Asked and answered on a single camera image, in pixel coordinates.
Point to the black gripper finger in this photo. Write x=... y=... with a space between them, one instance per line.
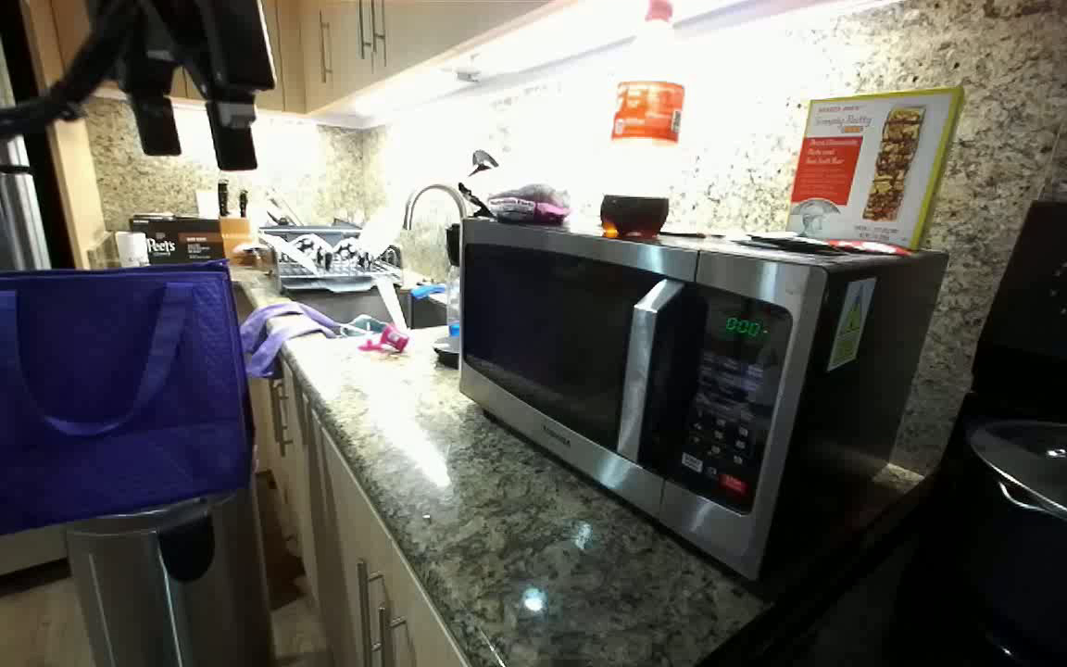
x=157 y=118
x=233 y=136

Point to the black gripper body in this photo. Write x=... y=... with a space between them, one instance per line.
x=206 y=41

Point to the coca-cola plastic bottle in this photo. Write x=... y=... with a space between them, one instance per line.
x=645 y=111

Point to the purple cloth bag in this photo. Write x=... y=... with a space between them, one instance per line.
x=274 y=330

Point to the blue fabric tote bag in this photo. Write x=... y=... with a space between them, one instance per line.
x=101 y=396

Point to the small blue bottle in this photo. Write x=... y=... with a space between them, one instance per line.
x=454 y=320

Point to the wooden knife block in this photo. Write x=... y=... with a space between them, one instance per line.
x=233 y=236

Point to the black cardboard box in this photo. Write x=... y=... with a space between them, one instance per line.
x=172 y=240

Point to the white cup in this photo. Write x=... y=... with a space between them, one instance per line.
x=131 y=251

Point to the grey dish rack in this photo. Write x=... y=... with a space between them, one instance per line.
x=316 y=262

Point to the white plastic container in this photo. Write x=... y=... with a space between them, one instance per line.
x=381 y=228

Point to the chrome sink faucet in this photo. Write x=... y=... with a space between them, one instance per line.
x=431 y=189

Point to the small pink item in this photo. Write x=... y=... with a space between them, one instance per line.
x=385 y=340

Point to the under-cabinet light strip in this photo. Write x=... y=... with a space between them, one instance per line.
x=533 y=50

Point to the stainless steel microwave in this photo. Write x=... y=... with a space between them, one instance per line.
x=557 y=335

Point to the light lower cabinets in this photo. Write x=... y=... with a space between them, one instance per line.
x=351 y=543

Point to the stainless steel trash can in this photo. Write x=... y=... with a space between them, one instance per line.
x=164 y=593

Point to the yellow-edged granola bar box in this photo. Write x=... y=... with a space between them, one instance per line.
x=874 y=169

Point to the black electric stove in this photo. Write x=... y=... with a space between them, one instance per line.
x=1055 y=310

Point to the white wall outlet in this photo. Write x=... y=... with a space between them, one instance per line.
x=207 y=200

